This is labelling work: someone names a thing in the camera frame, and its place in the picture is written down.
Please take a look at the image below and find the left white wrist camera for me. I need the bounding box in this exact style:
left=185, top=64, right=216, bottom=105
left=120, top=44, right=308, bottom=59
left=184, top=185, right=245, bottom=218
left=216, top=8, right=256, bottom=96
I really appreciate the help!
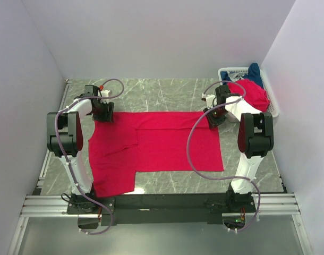
left=99, top=89, right=113, bottom=103

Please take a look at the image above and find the red t shirt in basket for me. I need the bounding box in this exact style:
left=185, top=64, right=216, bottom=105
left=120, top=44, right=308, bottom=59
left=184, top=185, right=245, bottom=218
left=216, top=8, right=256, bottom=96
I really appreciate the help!
left=236, top=79, right=270, bottom=112

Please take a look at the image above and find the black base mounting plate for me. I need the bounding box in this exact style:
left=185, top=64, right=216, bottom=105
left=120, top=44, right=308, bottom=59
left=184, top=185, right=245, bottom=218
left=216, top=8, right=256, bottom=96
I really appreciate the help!
left=67, top=191, right=256, bottom=226

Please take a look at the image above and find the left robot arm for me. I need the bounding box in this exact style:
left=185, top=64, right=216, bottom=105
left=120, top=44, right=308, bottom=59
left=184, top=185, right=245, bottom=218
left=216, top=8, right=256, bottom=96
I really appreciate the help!
left=47, top=85, right=114, bottom=214

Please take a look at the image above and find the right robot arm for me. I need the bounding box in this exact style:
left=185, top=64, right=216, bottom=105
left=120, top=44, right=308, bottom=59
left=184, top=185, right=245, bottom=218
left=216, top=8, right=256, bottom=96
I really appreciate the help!
left=201, top=85, right=274, bottom=212

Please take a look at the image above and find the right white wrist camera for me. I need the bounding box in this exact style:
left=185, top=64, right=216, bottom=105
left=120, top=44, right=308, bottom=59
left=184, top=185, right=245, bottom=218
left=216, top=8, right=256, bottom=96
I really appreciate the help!
left=201, top=94, right=216, bottom=109

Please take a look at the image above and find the red t shirt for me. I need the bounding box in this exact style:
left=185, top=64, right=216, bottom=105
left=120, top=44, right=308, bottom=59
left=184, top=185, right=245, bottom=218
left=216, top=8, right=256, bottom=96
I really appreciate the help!
left=236, top=79, right=270, bottom=112
left=88, top=112, right=224, bottom=197

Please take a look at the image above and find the blue t shirt in basket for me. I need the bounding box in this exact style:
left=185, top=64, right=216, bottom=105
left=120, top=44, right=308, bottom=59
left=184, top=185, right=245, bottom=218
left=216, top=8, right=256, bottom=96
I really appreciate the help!
left=218, top=63, right=264, bottom=89

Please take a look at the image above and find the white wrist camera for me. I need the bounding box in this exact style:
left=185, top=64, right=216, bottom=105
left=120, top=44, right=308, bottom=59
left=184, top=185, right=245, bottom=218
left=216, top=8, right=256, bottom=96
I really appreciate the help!
left=99, top=89, right=113, bottom=103
left=201, top=94, right=216, bottom=109

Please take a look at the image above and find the white plastic laundry basket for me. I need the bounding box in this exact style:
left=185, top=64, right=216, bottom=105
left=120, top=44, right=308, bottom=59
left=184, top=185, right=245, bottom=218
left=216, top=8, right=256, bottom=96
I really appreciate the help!
left=217, top=66, right=280, bottom=119

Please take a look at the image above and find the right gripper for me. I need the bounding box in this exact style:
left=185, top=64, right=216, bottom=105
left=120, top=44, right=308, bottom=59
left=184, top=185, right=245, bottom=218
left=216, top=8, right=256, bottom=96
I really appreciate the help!
left=203, top=104, right=228, bottom=130

